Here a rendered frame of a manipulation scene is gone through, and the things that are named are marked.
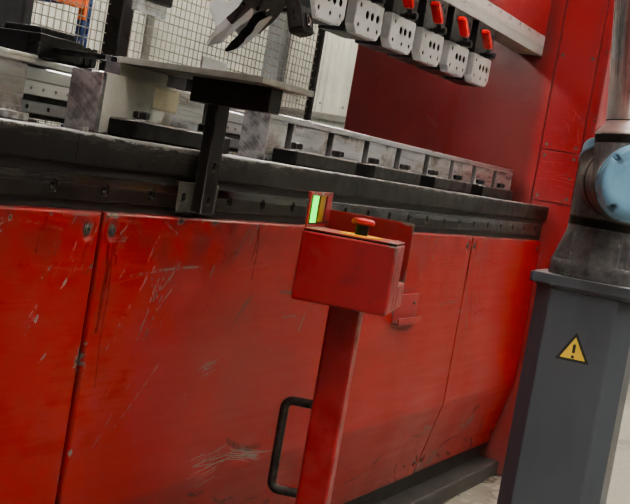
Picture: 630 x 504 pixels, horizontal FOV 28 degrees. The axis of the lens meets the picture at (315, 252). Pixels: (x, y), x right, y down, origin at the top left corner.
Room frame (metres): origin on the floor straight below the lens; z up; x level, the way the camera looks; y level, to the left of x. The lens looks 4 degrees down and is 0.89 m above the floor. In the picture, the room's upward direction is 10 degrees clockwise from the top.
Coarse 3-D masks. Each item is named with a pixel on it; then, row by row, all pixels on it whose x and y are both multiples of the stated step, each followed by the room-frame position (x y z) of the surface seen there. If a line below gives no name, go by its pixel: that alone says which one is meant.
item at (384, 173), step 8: (360, 168) 2.84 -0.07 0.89; (368, 168) 2.83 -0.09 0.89; (376, 168) 2.83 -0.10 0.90; (384, 168) 2.88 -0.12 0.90; (392, 168) 2.92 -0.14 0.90; (368, 176) 2.83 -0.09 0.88; (376, 176) 2.84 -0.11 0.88; (384, 176) 2.88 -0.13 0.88; (392, 176) 2.92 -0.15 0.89; (400, 176) 2.97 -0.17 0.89; (408, 176) 3.01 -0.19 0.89; (416, 176) 3.06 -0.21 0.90; (416, 184) 3.07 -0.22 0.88
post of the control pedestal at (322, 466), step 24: (336, 312) 2.11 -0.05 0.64; (360, 312) 2.11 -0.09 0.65; (336, 336) 2.11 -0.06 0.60; (336, 360) 2.11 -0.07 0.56; (336, 384) 2.11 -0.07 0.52; (312, 408) 2.11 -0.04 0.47; (336, 408) 2.11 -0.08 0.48; (312, 432) 2.11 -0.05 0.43; (336, 432) 2.10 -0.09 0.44; (312, 456) 2.11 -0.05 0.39; (336, 456) 2.13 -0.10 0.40; (312, 480) 2.11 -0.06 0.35
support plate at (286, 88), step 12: (120, 60) 1.99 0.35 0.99; (132, 60) 1.98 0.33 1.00; (144, 60) 1.97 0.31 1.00; (168, 72) 2.04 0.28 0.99; (180, 72) 1.98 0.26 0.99; (192, 72) 1.93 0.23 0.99; (204, 72) 1.92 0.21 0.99; (216, 72) 1.92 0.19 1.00; (228, 72) 1.91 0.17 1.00; (252, 84) 1.97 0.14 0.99; (264, 84) 1.91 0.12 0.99; (276, 84) 1.92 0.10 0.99; (288, 84) 1.96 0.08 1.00; (312, 96) 2.04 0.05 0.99
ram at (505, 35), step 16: (448, 0) 3.19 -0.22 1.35; (464, 0) 3.30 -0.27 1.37; (496, 0) 3.53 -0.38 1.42; (512, 0) 3.65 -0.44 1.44; (528, 0) 3.79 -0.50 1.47; (544, 0) 3.94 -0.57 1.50; (480, 16) 3.43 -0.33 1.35; (528, 16) 3.82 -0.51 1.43; (544, 16) 3.97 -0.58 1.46; (496, 32) 3.62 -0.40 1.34; (512, 32) 3.70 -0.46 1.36; (544, 32) 4.00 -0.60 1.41; (512, 48) 3.93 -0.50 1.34; (528, 48) 3.87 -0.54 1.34
